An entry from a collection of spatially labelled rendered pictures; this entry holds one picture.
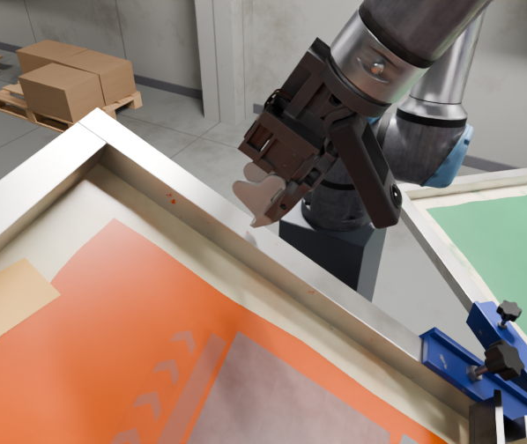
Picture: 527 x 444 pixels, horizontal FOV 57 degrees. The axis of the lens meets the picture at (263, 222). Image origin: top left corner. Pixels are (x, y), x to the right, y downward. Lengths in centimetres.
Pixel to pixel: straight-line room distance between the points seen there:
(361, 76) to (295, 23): 332
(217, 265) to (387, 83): 28
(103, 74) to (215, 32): 94
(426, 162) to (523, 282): 57
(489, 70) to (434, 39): 303
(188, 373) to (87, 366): 9
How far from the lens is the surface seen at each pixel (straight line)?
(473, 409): 69
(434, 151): 85
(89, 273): 50
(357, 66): 40
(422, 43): 39
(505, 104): 349
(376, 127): 87
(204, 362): 50
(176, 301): 51
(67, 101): 388
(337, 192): 92
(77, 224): 52
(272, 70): 392
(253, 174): 54
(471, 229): 145
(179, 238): 56
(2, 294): 47
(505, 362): 64
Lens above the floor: 180
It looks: 39 degrees down
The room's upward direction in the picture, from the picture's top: straight up
